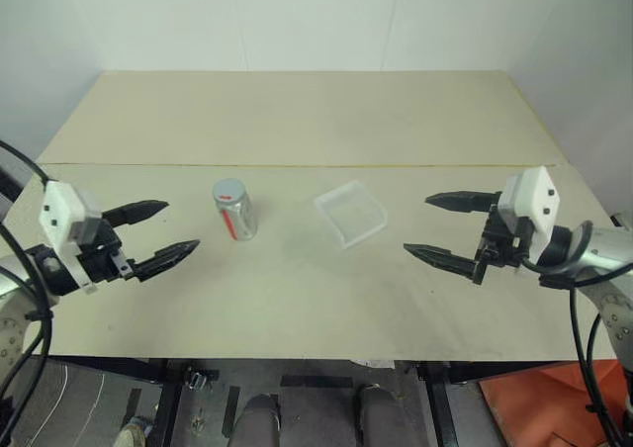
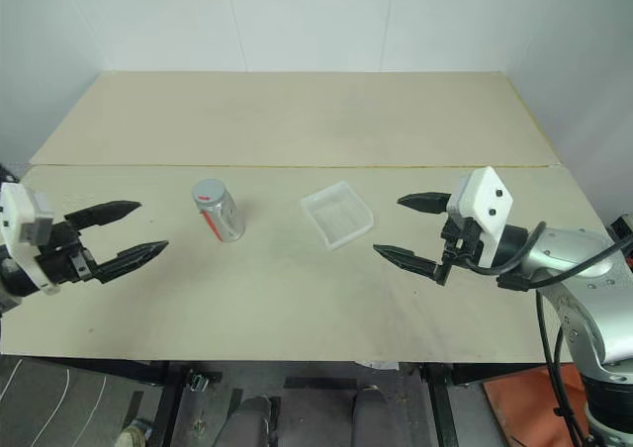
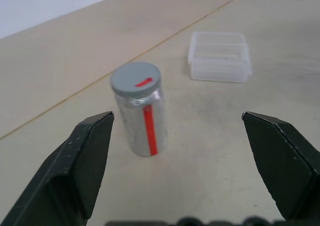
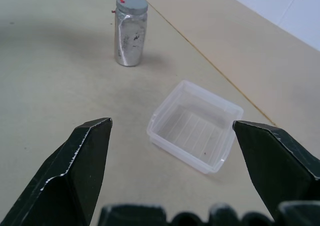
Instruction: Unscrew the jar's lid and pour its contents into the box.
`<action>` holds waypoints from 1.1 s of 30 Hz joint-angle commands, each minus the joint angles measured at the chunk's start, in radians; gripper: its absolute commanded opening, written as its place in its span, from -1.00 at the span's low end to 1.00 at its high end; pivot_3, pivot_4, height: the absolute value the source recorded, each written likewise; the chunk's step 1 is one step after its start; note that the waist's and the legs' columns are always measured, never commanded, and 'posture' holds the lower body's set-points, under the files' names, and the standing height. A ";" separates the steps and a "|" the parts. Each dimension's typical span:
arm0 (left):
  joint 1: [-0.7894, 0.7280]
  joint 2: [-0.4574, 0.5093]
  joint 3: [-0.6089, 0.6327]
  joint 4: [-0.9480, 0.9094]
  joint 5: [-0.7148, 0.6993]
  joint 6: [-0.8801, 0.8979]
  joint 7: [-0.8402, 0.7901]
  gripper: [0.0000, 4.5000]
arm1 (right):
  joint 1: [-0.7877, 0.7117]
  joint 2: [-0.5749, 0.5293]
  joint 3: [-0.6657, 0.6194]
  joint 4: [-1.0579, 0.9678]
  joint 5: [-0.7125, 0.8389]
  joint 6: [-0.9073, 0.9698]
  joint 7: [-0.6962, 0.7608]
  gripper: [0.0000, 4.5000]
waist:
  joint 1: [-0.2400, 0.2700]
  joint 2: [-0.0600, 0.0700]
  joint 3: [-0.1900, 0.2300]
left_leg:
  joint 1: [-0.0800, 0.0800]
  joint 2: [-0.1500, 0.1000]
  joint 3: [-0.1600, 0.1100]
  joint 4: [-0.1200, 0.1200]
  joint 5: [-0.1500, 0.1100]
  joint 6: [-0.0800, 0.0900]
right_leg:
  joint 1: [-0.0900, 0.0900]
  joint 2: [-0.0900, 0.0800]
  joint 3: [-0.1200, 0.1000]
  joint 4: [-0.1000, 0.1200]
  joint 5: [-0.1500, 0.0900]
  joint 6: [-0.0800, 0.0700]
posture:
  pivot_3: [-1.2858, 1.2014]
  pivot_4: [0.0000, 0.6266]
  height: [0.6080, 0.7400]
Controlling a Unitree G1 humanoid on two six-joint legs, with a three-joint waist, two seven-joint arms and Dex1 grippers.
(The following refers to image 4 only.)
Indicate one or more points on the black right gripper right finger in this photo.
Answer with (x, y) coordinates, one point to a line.
(275, 166)

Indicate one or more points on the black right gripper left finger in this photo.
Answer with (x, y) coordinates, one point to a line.
(72, 171)

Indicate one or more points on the clear square plastic container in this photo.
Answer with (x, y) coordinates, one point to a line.
(195, 127)

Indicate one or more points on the silver cylindrical jar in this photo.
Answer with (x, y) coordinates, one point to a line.
(129, 37)

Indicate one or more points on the grey plastic jar lid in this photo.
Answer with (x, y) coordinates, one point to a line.
(131, 3)

